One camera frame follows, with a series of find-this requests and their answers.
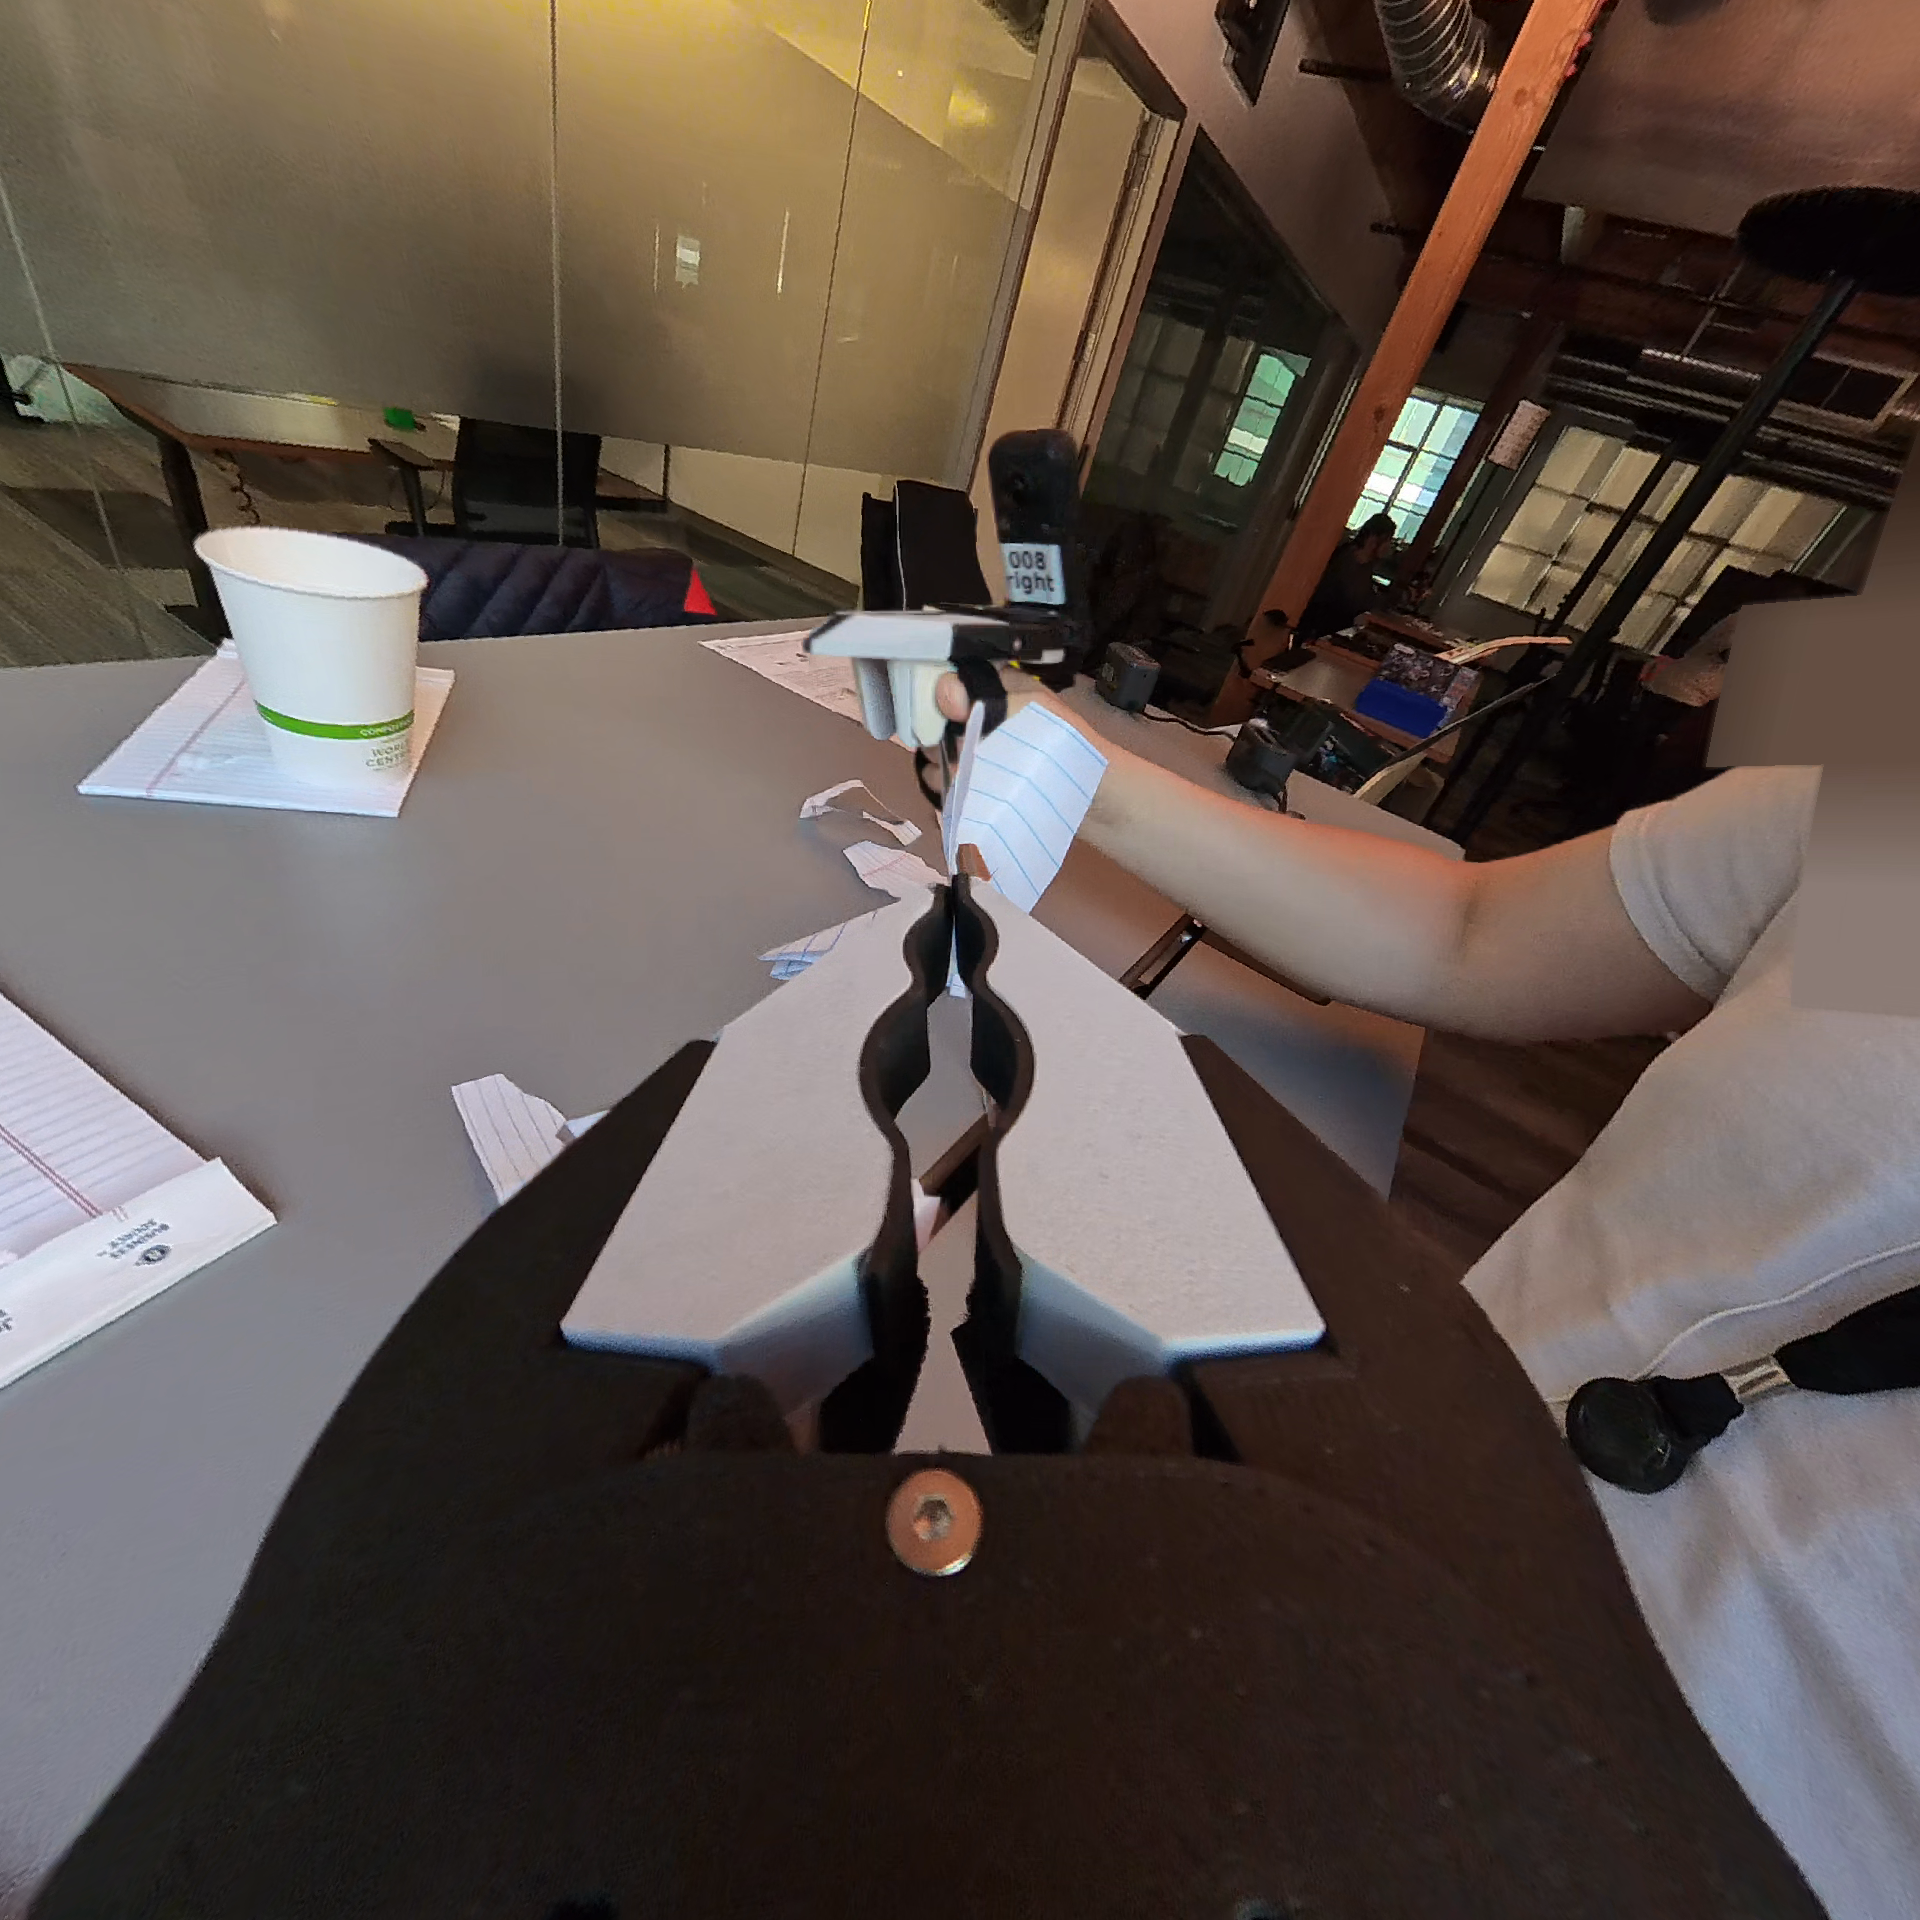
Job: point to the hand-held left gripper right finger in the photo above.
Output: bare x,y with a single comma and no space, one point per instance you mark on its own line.
1155,1200

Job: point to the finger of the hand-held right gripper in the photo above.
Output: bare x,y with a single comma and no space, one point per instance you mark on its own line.
885,637

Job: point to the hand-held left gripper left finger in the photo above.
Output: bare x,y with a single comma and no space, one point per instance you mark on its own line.
720,1200

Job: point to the torn lined paper sheet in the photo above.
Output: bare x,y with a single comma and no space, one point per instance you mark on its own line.
1036,780

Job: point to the white green paper cup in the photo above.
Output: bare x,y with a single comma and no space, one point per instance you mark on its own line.
323,645

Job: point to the person's right forearm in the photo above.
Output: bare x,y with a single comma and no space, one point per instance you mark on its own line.
1350,901

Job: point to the grey desk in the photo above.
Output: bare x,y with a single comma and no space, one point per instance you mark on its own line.
452,930

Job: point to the person's right hand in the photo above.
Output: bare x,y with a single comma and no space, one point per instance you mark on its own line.
955,698

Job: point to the black chair back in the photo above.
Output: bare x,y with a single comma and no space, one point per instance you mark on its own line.
932,547

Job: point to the printed instruction sheet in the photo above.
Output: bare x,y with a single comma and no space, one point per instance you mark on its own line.
780,661

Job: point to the grey box device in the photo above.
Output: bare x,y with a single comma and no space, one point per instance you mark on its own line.
1125,674

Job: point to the scattered lined paper scraps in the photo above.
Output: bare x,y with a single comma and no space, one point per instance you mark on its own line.
511,1124

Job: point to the black desktop device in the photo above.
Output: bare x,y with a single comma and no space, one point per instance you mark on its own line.
1277,756

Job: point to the dark puffer jacket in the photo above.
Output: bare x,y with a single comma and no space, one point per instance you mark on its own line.
524,585

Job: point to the black mesh office chair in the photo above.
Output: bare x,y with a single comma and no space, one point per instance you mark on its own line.
524,481

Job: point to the blue box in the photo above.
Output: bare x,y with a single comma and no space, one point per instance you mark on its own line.
1412,698

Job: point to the black badge reel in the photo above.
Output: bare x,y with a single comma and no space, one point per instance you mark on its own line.
1643,1434

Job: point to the lined notepad printed label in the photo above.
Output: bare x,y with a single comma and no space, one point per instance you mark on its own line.
90,1200

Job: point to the wood edged meeting table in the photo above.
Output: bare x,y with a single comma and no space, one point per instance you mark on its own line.
224,404

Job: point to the lined notepad brown backing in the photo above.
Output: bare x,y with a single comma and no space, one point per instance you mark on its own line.
166,749

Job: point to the round black vent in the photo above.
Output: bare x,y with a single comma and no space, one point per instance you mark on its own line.
1829,234

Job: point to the black wall speaker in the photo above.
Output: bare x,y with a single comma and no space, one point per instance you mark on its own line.
1254,44

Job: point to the grid window wall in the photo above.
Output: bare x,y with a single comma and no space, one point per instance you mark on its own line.
1559,510

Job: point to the metal air duct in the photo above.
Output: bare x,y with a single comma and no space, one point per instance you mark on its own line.
1435,59

